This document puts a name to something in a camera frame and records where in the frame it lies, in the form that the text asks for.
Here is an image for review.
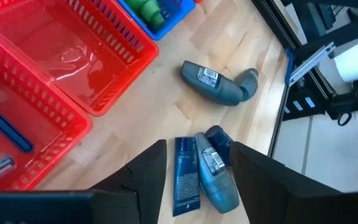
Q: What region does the green travel bottle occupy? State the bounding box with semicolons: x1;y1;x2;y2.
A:
149;11;167;30
124;0;147;12
139;0;162;23

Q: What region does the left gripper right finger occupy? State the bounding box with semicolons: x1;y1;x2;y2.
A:
230;141;343;224

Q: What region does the blue plastic basket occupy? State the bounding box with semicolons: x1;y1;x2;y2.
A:
115;0;197;41

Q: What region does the dark blue tube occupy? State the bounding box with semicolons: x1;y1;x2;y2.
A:
172;136;201;218

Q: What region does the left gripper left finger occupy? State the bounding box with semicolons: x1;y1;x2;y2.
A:
88;139;168;224

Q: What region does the dark blue small bottle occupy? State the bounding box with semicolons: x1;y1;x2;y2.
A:
204;124;233;167

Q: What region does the black aluminium table frame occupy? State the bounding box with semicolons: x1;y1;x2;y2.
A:
249;0;337;158

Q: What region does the silver bar with blue bracket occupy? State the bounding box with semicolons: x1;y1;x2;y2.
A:
285;41;337;87

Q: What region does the blue-purple disposable razor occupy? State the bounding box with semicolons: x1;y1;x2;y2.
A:
0;95;35;154

